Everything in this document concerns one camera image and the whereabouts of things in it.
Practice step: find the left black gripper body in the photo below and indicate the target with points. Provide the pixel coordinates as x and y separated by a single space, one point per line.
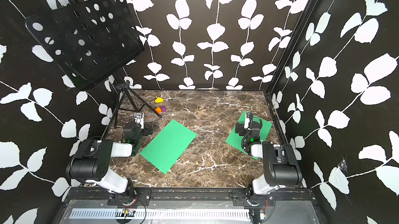
143 132

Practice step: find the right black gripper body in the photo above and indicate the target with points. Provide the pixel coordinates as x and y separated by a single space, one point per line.
243 132

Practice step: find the green rectangular paper sheet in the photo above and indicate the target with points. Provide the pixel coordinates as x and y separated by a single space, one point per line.
168 146

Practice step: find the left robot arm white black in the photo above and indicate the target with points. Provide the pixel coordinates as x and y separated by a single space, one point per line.
91 162

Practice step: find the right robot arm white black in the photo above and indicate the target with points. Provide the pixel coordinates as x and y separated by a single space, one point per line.
281 169

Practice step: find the orange toy cube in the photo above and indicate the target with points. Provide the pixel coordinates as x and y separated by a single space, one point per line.
158 110

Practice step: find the yellow toy block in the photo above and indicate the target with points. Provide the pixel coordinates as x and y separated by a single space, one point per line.
159 100

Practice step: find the black perforated music stand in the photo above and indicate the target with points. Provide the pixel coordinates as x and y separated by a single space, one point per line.
90 41

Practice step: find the black front mounting rail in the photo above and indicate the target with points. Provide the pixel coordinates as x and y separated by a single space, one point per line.
238 196

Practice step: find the white slotted cable duct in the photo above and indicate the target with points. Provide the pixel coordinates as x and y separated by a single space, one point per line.
139 214

